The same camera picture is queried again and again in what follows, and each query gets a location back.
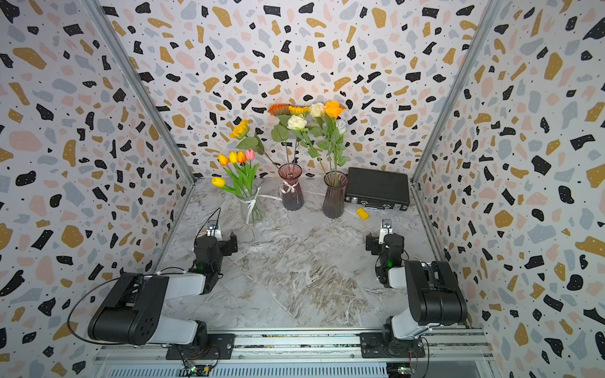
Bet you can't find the clear glass vase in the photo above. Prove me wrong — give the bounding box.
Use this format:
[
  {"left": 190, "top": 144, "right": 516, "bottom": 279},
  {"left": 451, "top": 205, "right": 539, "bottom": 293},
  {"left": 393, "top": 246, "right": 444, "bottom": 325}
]
[{"left": 237, "top": 184, "right": 264, "bottom": 225}]

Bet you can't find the yellow block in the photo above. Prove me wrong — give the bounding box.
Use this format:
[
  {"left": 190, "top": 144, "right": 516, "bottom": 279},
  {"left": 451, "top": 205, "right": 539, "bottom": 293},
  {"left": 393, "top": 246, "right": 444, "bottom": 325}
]
[{"left": 356, "top": 208, "right": 370, "bottom": 221}]

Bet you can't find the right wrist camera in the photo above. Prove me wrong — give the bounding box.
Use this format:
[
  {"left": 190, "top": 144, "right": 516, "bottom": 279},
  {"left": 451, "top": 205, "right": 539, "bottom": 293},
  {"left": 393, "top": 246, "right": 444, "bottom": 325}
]
[{"left": 378, "top": 219, "right": 393, "bottom": 244}]

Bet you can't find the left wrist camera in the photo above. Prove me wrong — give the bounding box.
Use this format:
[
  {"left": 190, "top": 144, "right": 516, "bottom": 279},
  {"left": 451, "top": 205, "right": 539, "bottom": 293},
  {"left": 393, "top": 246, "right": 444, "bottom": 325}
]
[{"left": 206, "top": 220, "right": 223, "bottom": 241}]

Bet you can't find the pink tulip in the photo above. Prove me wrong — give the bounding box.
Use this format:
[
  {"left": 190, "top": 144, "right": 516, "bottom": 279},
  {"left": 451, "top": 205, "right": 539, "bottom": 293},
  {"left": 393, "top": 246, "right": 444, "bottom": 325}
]
[{"left": 244, "top": 150, "right": 258, "bottom": 195}]

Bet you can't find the pink glass vase with ribbon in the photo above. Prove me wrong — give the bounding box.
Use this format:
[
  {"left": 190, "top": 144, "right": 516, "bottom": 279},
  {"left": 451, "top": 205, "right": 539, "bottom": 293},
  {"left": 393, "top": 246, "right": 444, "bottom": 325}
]
[{"left": 278, "top": 163, "right": 304, "bottom": 211}]

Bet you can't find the purple ribbed glass vase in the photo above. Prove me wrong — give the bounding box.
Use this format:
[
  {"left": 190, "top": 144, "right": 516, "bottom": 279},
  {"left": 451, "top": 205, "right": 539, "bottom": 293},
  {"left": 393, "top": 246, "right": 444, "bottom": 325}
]
[{"left": 322, "top": 171, "right": 348, "bottom": 219}]

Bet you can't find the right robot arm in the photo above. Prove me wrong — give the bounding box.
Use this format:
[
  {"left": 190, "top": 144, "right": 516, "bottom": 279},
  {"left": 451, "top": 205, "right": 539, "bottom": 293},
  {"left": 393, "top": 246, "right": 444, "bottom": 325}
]
[{"left": 362, "top": 233, "right": 468, "bottom": 356}]

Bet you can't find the yellow sunflower large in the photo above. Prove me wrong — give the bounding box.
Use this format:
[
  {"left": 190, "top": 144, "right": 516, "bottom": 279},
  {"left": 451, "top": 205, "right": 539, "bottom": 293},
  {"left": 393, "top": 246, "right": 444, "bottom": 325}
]
[{"left": 288, "top": 106, "right": 310, "bottom": 118}]

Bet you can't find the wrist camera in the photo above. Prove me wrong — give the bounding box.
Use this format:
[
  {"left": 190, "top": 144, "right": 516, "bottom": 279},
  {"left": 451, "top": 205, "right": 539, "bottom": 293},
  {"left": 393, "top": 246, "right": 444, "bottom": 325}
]
[
  {"left": 378, "top": 219, "right": 393, "bottom": 244},
  {"left": 206, "top": 220, "right": 223, "bottom": 241}
]

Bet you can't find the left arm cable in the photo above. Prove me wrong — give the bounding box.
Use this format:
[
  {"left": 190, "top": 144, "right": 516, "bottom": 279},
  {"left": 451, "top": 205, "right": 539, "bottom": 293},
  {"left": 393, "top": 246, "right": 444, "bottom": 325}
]
[{"left": 66, "top": 266, "right": 190, "bottom": 345}]

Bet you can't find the yellow sunflower small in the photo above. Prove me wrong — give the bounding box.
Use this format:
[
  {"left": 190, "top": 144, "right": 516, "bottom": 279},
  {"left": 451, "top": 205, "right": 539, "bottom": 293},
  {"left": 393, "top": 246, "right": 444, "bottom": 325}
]
[{"left": 230, "top": 119, "right": 278, "bottom": 167}]

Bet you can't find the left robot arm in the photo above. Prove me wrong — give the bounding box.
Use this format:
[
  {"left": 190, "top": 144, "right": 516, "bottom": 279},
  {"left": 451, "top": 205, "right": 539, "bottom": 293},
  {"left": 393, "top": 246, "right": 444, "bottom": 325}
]
[{"left": 88, "top": 233, "right": 239, "bottom": 350}]

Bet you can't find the cream rose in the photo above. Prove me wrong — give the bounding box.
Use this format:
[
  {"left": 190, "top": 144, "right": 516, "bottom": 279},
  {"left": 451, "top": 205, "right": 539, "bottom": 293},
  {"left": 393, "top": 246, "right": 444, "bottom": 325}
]
[
  {"left": 287, "top": 115, "right": 326, "bottom": 173},
  {"left": 310, "top": 102, "right": 328, "bottom": 173}
]

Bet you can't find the black case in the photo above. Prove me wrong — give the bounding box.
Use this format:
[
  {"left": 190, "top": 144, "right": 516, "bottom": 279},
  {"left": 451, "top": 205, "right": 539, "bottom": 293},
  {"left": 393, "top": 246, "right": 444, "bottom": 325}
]
[{"left": 344, "top": 168, "right": 411, "bottom": 211}]

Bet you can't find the orange rose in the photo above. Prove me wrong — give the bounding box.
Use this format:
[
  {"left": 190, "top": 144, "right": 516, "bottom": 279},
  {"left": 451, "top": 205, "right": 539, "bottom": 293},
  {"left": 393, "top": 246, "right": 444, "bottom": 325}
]
[{"left": 323, "top": 101, "right": 348, "bottom": 171}]

